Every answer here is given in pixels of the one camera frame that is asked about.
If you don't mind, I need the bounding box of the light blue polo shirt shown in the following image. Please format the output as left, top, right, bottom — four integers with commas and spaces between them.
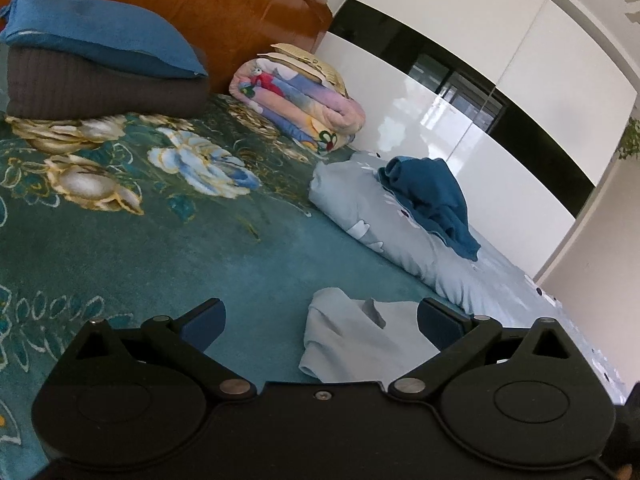
299, 287, 441, 383

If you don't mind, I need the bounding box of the teal floral blanket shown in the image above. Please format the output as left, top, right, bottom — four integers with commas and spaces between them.
0, 92, 441, 480

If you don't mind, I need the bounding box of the colourful folded quilt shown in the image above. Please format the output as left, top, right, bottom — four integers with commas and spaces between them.
229, 57, 366, 153

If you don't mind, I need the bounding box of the light blue duvet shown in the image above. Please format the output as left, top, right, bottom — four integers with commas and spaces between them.
307, 152, 628, 406

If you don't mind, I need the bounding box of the wooden headboard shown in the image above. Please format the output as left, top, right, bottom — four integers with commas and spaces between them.
0, 0, 335, 96

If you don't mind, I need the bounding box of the yellow patterned pillow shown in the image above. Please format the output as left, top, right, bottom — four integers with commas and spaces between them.
257, 42, 348, 96

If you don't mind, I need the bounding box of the dark blue garment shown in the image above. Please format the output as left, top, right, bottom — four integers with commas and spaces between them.
377, 156, 482, 262

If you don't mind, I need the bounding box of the green plant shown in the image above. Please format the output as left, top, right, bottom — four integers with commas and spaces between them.
619, 117, 640, 161

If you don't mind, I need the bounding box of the blue pillow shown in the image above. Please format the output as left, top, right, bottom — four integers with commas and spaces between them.
0, 0, 210, 80

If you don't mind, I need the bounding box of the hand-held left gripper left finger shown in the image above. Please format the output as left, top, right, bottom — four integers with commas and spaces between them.
60, 298, 257, 401

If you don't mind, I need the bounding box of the white wardrobe with black stripe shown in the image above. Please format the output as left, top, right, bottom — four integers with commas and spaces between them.
312, 0, 638, 281

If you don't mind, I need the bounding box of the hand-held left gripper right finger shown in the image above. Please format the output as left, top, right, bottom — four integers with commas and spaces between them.
387, 298, 591, 401

